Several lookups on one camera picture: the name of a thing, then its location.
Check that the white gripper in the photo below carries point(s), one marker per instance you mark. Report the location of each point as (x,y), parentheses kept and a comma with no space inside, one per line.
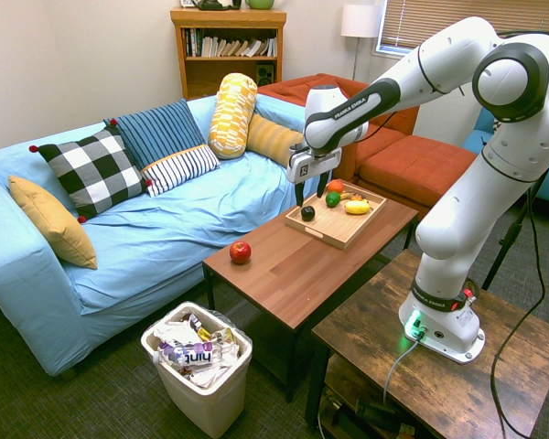
(312,165)

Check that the red apple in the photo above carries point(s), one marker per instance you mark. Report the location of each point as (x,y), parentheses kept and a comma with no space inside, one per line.
(240,252)

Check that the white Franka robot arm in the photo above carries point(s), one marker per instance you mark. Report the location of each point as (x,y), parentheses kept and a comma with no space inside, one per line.
(485,183)

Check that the light wooden tray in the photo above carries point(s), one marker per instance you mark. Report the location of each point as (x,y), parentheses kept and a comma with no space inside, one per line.
(343,226)

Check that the green lime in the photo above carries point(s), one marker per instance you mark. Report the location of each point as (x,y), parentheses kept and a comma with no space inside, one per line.
(332,199)

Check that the orange fruit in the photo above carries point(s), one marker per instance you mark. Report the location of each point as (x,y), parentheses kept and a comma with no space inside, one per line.
(335,186)

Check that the small brown yellow banana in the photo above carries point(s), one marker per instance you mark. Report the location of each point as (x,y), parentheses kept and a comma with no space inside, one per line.
(347,195)

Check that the mustard striped pillow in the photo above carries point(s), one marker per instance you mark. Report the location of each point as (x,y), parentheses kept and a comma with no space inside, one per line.
(272,139)

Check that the reddish wooden coffee table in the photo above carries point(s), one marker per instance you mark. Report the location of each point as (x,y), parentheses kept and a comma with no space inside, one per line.
(302,274)

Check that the orange sofa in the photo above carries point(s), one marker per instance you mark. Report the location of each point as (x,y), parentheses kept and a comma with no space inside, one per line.
(293,91)

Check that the yellow patterned bolster pillow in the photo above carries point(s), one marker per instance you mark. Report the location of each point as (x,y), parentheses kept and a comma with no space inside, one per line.
(232,114)

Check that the orange ottoman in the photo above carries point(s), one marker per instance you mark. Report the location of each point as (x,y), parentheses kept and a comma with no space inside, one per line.
(416,164)

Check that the small black speaker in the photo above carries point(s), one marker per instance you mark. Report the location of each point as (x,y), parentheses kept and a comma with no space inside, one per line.
(265,74)

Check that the white navy striped pillow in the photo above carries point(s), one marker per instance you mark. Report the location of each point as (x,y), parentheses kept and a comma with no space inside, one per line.
(183,168)

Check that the wooden bookshelf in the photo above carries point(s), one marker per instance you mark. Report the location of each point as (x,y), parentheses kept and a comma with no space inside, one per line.
(229,73)

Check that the light blue sofa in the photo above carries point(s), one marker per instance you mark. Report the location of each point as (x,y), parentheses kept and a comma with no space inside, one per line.
(164,228)

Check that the blue striped pillow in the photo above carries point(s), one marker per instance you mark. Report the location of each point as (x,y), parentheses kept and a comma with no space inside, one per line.
(160,130)

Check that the row of books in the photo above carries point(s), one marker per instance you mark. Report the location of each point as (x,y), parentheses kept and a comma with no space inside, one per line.
(231,47)

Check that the white floor lamp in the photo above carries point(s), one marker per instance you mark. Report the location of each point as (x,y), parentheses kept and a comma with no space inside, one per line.
(359,20)

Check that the green pot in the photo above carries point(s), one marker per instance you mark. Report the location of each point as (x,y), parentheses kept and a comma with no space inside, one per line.
(260,3)

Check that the black tripod stand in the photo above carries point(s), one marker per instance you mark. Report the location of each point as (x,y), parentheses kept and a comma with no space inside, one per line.
(508,242)

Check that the crumpled hint plastic wrapper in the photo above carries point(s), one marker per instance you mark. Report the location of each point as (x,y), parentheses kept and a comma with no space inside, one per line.
(190,356)

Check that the black white shelf ornament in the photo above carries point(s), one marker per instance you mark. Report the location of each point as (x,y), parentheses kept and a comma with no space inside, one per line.
(210,3)

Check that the wooden window blinds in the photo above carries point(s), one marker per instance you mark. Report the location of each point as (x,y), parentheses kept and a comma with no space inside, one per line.
(439,13)

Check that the black white checkered pillow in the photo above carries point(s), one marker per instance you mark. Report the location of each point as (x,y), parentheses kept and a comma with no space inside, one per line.
(93,171)

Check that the black power strip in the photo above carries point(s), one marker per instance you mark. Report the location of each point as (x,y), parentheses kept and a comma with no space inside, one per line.
(370,411)

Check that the white trash bin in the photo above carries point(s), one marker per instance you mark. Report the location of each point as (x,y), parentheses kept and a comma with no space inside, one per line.
(210,402)

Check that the rustic dark wooden side table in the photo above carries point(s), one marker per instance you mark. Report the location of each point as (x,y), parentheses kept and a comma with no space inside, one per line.
(439,388)

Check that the plain mustard pillow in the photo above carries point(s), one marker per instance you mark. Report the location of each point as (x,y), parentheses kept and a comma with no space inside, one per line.
(55,224)

